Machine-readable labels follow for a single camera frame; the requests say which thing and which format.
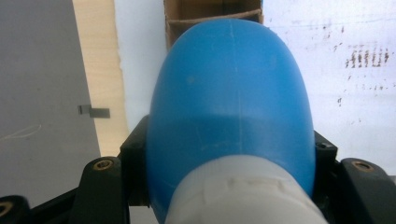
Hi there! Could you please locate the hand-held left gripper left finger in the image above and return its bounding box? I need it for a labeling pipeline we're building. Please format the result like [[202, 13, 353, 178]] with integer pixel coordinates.
[[119, 114, 151, 207]]

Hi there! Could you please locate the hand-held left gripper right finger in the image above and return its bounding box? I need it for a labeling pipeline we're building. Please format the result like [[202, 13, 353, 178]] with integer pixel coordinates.
[[311, 131, 339, 203]]

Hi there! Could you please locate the blue bottle with white cap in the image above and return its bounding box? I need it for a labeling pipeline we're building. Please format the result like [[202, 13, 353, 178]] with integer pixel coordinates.
[[146, 18, 330, 224]]

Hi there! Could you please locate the blue cardboard box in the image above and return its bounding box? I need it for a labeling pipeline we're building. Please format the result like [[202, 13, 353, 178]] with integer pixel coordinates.
[[163, 0, 264, 51]]

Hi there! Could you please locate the white paper sheet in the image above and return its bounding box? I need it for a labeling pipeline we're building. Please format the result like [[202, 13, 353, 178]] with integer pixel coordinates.
[[113, 0, 396, 175]]

